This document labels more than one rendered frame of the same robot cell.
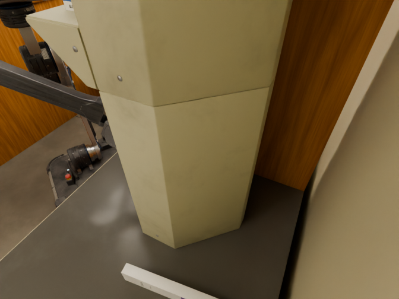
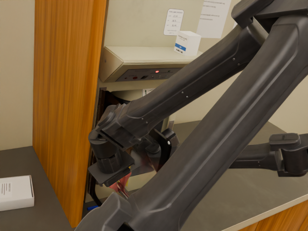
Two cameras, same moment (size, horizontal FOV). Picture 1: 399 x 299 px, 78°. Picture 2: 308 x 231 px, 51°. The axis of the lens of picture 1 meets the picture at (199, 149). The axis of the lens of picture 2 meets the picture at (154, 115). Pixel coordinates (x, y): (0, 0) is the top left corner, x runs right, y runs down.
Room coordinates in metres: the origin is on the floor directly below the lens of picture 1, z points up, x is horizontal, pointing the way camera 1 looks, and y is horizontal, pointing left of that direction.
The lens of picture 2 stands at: (1.34, 0.55, 1.76)
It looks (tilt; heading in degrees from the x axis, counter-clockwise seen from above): 27 degrees down; 205
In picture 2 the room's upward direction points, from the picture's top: 12 degrees clockwise
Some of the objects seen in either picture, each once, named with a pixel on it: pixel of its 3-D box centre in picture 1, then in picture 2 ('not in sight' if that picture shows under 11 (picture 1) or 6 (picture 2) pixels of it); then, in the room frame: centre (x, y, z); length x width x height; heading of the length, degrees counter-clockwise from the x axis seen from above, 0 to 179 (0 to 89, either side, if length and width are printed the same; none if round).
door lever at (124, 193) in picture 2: not in sight; (128, 189); (0.76, 0.24, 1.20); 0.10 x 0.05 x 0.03; 69
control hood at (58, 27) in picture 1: (126, 26); (159, 69); (0.53, 0.15, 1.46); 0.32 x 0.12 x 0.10; 153
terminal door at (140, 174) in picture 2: not in sight; (122, 173); (0.71, 0.18, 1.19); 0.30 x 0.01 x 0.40; 69
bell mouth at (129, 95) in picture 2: not in sight; (133, 83); (0.45, 0.02, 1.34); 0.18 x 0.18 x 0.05
